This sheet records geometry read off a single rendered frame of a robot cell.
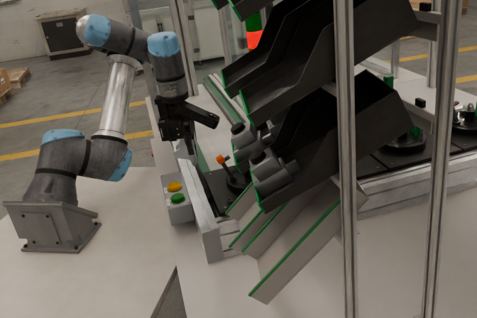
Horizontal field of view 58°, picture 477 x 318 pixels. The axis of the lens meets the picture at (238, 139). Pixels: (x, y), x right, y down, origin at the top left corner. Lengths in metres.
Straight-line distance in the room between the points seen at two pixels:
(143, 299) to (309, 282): 0.40
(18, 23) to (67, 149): 8.44
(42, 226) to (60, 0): 8.27
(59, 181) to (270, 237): 0.67
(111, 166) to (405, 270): 0.88
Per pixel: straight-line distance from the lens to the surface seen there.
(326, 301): 1.04
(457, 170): 1.39
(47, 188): 1.33
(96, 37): 1.13
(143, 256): 1.26
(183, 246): 1.25
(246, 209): 1.05
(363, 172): 1.28
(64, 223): 1.31
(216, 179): 1.30
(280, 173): 0.75
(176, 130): 1.13
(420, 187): 1.33
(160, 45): 1.06
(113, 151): 1.39
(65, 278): 1.29
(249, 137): 0.86
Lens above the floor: 1.61
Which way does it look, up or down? 25 degrees down
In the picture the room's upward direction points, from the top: 8 degrees counter-clockwise
